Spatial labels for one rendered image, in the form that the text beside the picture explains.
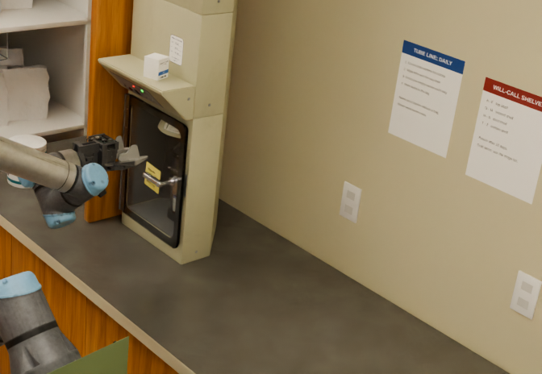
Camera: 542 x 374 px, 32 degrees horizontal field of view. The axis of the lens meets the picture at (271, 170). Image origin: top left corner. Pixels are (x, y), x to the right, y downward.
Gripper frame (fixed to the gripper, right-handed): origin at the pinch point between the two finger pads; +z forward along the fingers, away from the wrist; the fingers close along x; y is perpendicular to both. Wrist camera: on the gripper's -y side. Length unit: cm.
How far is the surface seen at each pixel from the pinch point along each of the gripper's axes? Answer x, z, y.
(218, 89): -4.7, 23.5, 17.8
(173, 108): -4.1, 8.6, 14.1
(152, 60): 5.1, 7.3, 25.4
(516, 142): -81, 58, 23
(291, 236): -8, 58, -37
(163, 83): 0.8, 8.1, 19.9
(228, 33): -4.8, 25.4, 33.9
